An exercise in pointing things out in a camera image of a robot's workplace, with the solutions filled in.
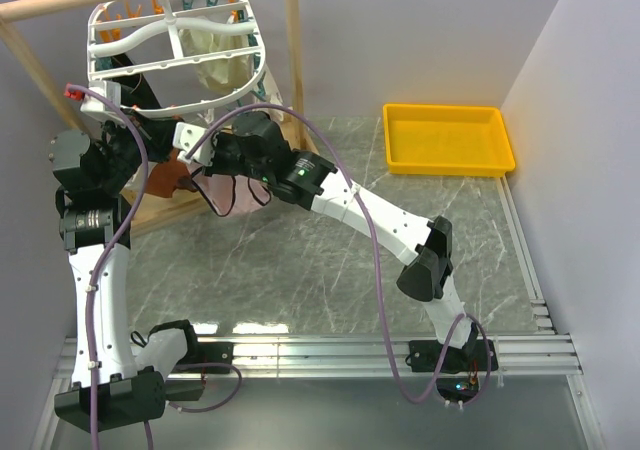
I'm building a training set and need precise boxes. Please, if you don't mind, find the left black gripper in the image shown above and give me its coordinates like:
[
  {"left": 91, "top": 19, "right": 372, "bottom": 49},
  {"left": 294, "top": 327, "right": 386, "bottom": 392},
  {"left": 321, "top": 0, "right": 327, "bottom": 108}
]
[{"left": 100, "top": 107, "right": 185, "bottom": 194}]

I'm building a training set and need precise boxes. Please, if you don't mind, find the pink underwear navy trim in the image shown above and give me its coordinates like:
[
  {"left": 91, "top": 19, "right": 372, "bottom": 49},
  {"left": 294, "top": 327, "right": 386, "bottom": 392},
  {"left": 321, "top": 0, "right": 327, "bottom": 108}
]
[{"left": 187, "top": 165, "right": 272, "bottom": 217}]

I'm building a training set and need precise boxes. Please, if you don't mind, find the white clip hanger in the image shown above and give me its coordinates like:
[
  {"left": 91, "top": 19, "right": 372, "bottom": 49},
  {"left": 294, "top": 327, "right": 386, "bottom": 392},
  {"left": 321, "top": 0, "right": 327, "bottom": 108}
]
[{"left": 87, "top": 0, "right": 267, "bottom": 119}]

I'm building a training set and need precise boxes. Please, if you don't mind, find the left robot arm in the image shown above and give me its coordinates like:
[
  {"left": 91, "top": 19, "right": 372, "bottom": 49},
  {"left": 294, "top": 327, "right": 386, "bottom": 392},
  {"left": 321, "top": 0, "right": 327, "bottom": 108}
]
[{"left": 49, "top": 121, "right": 232, "bottom": 432}]

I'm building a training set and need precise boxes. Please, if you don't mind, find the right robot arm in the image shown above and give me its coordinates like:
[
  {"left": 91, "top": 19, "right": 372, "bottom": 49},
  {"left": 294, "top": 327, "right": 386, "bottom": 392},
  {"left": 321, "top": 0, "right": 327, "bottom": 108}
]
[{"left": 193, "top": 111, "right": 492, "bottom": 374}]

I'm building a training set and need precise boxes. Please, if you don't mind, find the white beige underwear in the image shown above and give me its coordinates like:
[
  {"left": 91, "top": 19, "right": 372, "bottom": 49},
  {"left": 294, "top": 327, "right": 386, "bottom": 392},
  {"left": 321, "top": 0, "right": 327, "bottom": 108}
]
[{"left": 262, "top": 66, "right": 286, "bottom": 124}]

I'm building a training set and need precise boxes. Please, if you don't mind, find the black underwear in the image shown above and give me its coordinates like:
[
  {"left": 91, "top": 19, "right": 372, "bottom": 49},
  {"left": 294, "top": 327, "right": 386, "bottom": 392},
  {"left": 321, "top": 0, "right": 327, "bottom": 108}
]
[{"left": 112, "top": 74, "right": 160, "bottom": 109}]

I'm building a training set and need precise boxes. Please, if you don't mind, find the pale green underwear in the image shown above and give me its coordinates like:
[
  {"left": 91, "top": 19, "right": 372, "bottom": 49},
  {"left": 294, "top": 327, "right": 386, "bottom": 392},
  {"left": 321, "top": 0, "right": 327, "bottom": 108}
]
[{"left": 179, "top": 29, "right": 252, "bottom": 96}]

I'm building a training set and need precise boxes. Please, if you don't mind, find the wooden drying rack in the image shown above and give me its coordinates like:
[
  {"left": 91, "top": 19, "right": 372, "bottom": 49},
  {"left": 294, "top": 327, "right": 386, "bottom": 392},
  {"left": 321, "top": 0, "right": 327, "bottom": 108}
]
[{"left": 0, "top": 0, "right": 322, "bottom": 239}]

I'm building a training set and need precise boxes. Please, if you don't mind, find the teal clothes peg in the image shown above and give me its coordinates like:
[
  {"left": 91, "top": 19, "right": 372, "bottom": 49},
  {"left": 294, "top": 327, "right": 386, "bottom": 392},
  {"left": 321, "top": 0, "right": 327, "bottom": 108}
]
[{"left": 251, "top": 80, "right": 269, "bottom": 102}]

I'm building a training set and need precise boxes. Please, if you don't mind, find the yellow plastic tray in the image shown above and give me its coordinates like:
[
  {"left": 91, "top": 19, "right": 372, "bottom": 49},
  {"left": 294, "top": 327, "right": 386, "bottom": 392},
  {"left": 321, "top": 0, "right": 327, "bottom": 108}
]
[{"left": 383, "top": 103, "right": 516, "bottom": 178}]

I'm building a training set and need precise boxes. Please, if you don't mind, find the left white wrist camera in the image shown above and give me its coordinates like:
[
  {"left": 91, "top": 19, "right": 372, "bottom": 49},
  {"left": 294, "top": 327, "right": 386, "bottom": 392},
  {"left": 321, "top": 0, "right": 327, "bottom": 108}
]
[{"left": 64, "top": 80, "right": 122, "bottom": 123}]

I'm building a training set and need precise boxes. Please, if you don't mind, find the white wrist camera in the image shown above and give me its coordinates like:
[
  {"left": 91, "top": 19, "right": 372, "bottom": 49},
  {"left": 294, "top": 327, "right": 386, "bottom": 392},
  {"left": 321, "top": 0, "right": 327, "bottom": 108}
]
[
  {"left": 64, "top": 80, "right": 122, "bottom": 123},
  {"left": 172, "top": 122, "right": 215, "bottom": 166}
]

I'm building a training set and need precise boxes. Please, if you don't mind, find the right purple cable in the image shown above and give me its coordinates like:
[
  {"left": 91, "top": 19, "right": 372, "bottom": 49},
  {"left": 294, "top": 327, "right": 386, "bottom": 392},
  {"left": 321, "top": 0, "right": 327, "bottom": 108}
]
[{"left": 182, "top": 104, "right": 494, "bottom": 405}]

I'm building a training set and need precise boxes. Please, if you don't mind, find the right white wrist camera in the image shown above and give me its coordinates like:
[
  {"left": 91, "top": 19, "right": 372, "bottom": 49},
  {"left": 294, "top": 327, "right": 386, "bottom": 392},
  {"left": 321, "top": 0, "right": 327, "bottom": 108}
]
[{"left": 172, "top": 122, "right": 215, "bottom": 166}]

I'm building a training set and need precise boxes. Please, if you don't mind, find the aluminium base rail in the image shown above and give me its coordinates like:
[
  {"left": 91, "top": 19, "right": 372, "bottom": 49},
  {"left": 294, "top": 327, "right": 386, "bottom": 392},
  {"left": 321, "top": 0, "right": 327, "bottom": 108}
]
[{"left": 30, "top": 333, "right": 606, "bottom": 450}]

